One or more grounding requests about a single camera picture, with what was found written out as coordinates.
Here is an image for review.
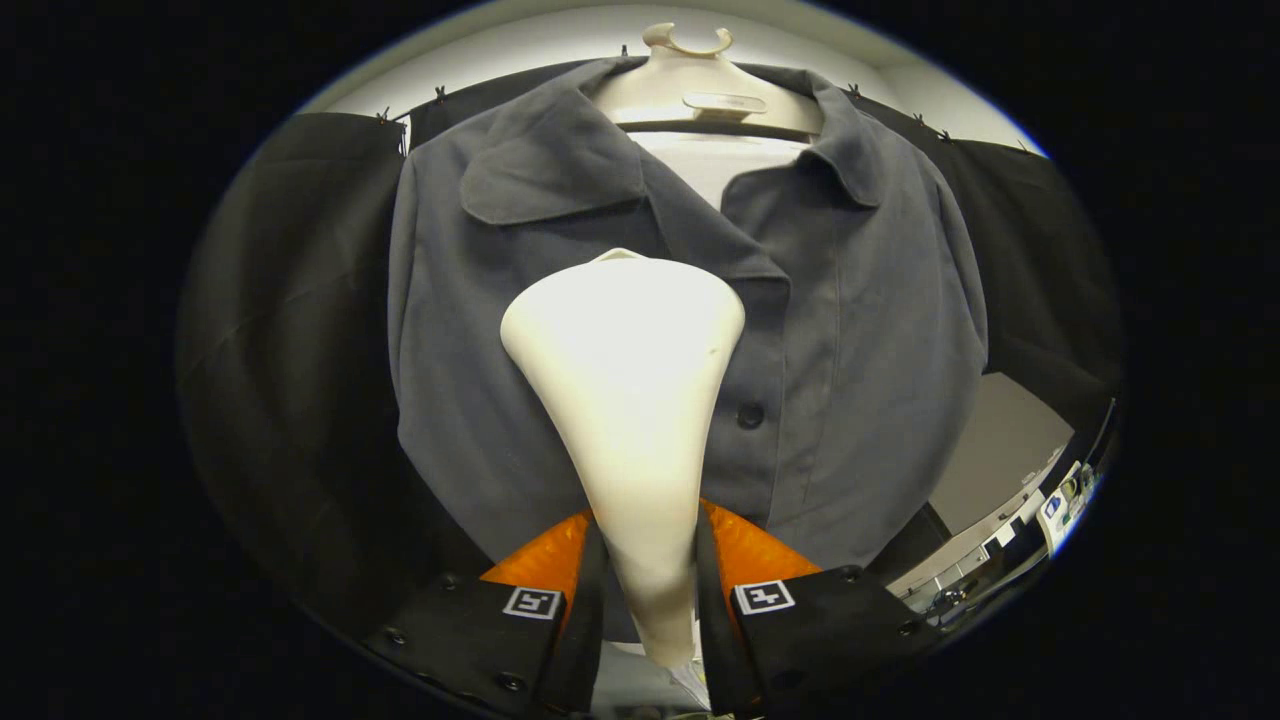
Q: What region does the grey cabinet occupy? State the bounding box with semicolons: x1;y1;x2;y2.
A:
885;372;1076;601

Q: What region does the grey button shirt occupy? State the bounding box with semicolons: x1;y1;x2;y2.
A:
387;55;991;641

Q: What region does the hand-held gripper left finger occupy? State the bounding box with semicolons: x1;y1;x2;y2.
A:
365;508;609;719

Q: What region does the white side desk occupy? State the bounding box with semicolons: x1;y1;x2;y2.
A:
1035;460;1101;556

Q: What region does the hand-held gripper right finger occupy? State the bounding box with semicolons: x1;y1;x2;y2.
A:
695;500;941;717

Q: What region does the cream garment hanger stand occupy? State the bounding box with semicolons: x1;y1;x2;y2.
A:
590;22;826;206

